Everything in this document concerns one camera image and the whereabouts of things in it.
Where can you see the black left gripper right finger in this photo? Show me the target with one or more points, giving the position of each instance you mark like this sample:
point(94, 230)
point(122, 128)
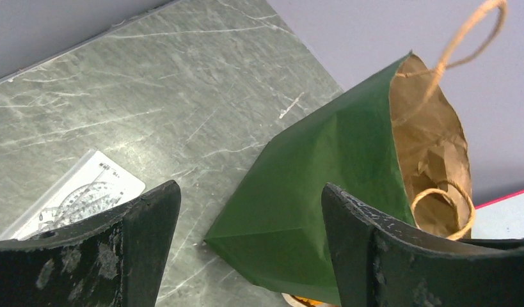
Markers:
point(379, 260)

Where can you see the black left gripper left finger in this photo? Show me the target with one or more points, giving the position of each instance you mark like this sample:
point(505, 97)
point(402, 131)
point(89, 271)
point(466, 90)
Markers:
point(114, 258)

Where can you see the silver metal tray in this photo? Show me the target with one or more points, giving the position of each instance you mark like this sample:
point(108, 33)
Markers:
point(291, 302)

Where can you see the green brown paper bag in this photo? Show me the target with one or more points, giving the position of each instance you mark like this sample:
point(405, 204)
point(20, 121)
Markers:
point(393, 141)

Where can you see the orange fake bread loaf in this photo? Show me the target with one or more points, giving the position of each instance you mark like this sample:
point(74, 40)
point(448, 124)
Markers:
point(309, 302)

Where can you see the white plastic packet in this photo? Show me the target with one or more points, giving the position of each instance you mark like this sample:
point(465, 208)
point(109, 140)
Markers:
point(93, 185)

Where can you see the red framed whiteboard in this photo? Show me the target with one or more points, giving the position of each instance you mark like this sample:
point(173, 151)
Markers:
point(501, 218)

